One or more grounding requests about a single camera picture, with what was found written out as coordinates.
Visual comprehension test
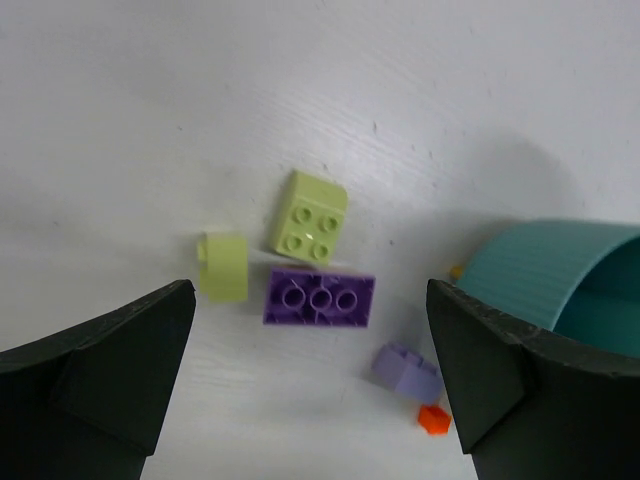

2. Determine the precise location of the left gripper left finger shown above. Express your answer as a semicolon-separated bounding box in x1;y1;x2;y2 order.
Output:
1;279;195;479

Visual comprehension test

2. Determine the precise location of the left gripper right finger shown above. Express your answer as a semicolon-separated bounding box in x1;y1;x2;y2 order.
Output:
426;279;639;479

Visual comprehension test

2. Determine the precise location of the light purple small lego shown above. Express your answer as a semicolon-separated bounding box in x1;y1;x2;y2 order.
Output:
371;342;444;405

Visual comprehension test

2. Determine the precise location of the dark purple lego brick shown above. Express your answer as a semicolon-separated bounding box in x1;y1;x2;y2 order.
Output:
263;267;376;328

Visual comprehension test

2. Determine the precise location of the small orange lego cube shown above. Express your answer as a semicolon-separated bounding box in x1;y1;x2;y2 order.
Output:
417;405;452;435

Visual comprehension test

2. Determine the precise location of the teal round divided container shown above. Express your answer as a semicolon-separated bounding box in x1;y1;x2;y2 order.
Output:
456;220;639;358

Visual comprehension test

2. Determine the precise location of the yellow lego piece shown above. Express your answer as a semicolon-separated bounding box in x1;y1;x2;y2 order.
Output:
449;265;464;280

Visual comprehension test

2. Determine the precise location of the lime green curved lego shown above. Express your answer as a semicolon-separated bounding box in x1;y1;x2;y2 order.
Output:
197;233;248;303

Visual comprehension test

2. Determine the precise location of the lime green lego brick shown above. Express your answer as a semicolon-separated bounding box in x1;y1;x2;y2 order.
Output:
270;170;348;265

